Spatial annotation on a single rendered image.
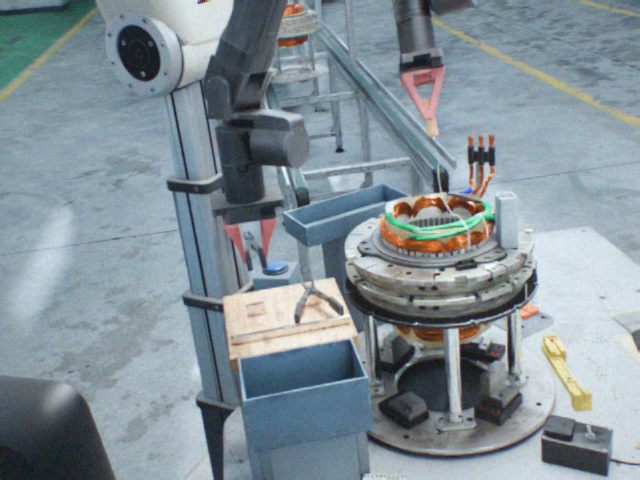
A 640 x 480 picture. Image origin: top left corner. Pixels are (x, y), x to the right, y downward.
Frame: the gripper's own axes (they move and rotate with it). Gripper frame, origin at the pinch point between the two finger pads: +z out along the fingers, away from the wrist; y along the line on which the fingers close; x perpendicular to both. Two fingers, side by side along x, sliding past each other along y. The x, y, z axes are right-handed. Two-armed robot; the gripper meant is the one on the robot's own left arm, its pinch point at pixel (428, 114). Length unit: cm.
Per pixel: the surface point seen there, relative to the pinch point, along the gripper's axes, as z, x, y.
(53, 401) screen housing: 17, 17, -112
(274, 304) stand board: 25.9, 29.4, -4.1
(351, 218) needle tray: 14.6, 16.3, 29.7
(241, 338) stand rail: 29.0, 33.3, -15.0
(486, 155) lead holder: 7.7, -9.5, 11.2
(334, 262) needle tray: 23.1, 21.7, 35.5
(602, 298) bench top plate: 41, -34, 49
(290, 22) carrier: -87, 41, 270
